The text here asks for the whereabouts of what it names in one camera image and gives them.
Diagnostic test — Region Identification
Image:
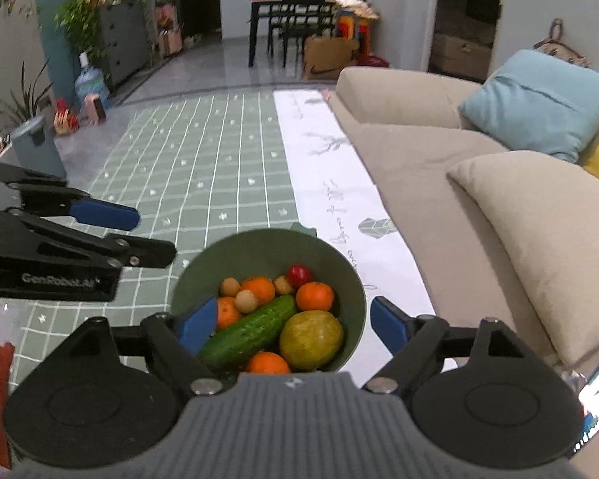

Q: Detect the brown longan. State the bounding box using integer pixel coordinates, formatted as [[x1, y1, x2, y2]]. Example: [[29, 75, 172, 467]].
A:
[[274, 275, 294, 295], [219, 278, 241, 297], [234, 290, 260, 315]]

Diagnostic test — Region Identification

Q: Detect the brown longan front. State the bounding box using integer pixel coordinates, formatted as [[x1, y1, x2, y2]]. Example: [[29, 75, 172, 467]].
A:
[[234, 290, 260, 315]]

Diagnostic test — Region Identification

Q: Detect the red tomato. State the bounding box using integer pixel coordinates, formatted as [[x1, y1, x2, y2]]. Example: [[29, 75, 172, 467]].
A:
[[286, 265, 313, 290]]

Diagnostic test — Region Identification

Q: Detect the grey trash bin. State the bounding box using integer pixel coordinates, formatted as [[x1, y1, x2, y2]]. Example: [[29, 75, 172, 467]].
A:
[[10, 116, 67, 178]]

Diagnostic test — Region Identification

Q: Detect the green cucumber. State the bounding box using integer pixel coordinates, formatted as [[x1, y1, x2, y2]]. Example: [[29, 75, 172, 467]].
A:
[[196, 295, 298, 372]]

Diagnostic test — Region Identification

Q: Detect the orange tangerine left front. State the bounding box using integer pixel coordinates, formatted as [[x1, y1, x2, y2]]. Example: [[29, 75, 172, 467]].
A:
[[216, 296, 242, 331]]

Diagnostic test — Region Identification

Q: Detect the orange tangerine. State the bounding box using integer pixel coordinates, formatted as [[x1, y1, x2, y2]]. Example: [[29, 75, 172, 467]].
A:
[[295, 281, 335, 311], [245, 351, 291, 374], [241, 276, 276, 306], [216, 296, 242, 331]]

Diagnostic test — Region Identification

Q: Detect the pink small heater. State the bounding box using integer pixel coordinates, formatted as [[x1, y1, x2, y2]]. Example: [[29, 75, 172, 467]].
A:
[[84, 93, 107, 125]]

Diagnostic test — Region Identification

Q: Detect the orange tangerine back left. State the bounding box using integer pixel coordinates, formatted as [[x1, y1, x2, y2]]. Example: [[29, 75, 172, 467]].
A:
[[241, 276, 276, 306]]

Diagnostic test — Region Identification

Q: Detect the yellow green pear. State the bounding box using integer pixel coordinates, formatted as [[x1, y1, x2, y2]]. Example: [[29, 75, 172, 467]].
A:
[[279, 310, 345, 371]]

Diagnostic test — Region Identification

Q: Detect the orange tangerine back right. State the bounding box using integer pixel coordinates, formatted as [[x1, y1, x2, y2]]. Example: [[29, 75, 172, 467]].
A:
[[295, 281, 335, 311]]

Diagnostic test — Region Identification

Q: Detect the blue water jug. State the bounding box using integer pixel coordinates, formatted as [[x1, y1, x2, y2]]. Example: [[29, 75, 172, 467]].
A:
[[74, 52, 109, 108]]

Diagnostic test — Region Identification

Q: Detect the green plastic bowl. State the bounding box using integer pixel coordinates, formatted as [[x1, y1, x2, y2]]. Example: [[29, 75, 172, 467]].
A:
[[171, 224, 368, 371]]

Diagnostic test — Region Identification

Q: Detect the green checked tablecloth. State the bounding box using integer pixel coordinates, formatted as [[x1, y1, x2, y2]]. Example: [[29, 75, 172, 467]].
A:
[[0, 87, 458, 390]]

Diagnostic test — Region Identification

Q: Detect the green potted plant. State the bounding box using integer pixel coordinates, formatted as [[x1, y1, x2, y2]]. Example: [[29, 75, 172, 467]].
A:
[[55, 0, 145, 65]]

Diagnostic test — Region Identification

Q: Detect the grey drawer cabinet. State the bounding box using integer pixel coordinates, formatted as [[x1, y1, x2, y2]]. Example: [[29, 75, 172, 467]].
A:
[[99, 2, 149, 89]]

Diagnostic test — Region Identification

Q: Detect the beige cushion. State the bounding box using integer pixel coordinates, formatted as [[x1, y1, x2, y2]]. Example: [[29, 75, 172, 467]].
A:
[[448, 151, 599, 366]]

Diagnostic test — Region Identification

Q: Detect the beige sofa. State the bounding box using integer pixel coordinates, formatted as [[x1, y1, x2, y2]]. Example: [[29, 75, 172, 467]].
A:
[[327, 65, 599, 479]]

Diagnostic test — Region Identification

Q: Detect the light blue cushion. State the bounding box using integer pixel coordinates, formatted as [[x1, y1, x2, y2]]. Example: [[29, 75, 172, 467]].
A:
[[460, 50, 599, 163]]

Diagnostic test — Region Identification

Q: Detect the brown nike paper bag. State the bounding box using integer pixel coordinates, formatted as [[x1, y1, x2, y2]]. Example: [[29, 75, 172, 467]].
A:
[[303, 36, 359, 80]]

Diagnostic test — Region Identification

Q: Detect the dark dining table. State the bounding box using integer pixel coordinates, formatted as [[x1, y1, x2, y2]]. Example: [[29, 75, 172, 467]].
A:
[[248, 0, 336, 68]]

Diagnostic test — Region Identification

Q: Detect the brown bag on sofa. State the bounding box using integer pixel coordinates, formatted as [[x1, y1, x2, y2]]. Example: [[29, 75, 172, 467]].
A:
[[534, 18, 591, 68]]

